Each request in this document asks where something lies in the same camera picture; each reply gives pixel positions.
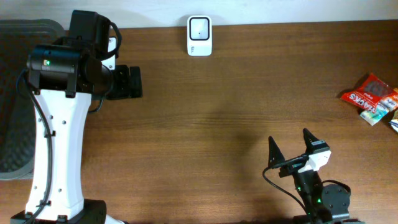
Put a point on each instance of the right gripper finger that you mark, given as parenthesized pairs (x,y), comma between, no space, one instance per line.
(309,139)
(275,155)

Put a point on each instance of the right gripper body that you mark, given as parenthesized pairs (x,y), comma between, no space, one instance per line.
(290,168)

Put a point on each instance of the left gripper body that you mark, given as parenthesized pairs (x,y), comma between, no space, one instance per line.
(122,88)

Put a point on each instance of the teal tissue pack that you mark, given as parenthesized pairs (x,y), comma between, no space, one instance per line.
(374,117)

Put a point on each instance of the red candy bag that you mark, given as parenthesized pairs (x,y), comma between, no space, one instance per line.
(369,94)

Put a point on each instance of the yellow snack bag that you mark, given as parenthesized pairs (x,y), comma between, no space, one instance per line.
(394,121)

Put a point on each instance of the orange tissue pack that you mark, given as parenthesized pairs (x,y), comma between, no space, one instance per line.
(390,101)

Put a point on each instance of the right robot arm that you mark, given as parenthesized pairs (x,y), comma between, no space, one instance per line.
(323,201)

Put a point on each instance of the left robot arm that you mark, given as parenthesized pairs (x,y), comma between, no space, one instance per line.
(62,79)

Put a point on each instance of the grey plastic mesh basket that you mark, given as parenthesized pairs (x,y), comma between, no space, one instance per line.
(18,39)

